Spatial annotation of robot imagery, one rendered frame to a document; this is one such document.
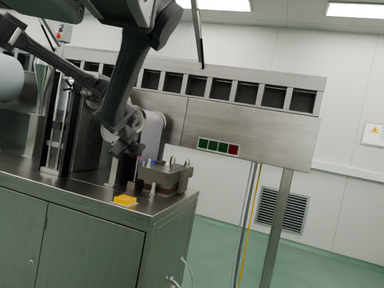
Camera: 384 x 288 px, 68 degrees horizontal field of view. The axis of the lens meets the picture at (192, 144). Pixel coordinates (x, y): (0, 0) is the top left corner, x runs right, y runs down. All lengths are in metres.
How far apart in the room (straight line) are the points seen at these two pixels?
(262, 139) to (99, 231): 0.95
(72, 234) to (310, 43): 3.60
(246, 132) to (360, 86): 2.67
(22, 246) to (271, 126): 1.38
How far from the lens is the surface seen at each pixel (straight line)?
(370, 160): 4.08
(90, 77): 1.24
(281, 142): 1.62
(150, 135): 1.54
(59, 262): 1.48
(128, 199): 1.21
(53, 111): 1.63
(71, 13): 0.44
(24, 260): 1.62
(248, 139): 1.63
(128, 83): 0.70
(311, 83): 1.66
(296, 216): 4.04
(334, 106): 4.03
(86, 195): 1.29
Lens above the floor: 1.26
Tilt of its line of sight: 3 degrees down
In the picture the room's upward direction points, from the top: 11 degrees clockwise
